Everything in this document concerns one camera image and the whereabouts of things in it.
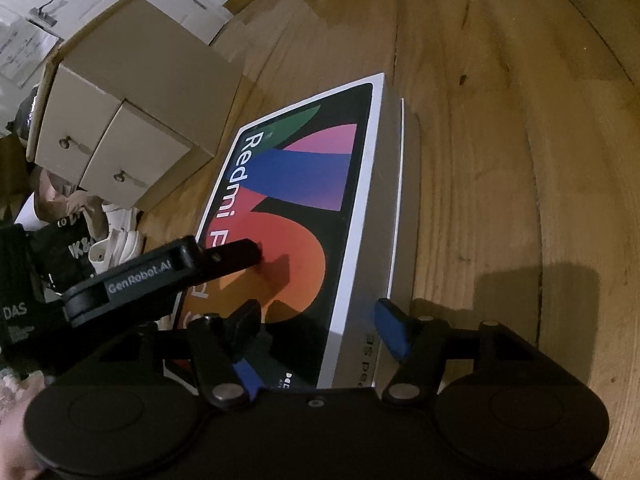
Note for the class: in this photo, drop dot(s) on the white wall paper with clip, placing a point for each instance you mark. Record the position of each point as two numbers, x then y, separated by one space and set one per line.
25 40

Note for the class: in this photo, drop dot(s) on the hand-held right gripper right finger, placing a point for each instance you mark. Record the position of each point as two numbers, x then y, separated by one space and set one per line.
395 330

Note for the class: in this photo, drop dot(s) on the person's left forearm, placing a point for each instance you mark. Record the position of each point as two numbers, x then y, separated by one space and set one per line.
20 415

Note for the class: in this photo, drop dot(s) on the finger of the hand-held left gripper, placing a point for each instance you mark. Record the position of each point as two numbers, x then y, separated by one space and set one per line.
230 259

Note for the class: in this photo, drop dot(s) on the white shoe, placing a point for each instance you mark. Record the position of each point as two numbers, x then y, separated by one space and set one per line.
117 217
122 250

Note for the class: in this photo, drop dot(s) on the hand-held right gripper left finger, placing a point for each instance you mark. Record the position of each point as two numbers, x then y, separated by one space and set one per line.
246 377

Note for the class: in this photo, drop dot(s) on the beige cloth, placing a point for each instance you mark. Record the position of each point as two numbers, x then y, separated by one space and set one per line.
65 200

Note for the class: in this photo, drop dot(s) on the colourful printed box lid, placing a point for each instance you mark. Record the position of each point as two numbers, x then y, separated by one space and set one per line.
300 185

